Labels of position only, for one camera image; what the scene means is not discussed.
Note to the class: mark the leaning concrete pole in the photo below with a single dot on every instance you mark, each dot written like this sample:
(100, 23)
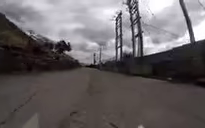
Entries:
(188, 23)

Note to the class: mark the dark bush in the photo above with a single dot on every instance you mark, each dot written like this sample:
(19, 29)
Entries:
(63, 46)

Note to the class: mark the tall lattice utility pylon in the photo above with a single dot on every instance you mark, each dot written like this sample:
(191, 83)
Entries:
(136, 30)

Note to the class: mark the stone embankment wall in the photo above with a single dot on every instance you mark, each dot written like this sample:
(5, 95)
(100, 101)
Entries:
(20, 53)

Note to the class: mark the dark long boundary wall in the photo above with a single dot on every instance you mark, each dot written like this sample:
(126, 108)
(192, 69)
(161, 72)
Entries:
(176, 61)

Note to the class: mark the grey cracked concrete road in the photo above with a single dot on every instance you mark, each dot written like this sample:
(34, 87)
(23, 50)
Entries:
(100, 96)

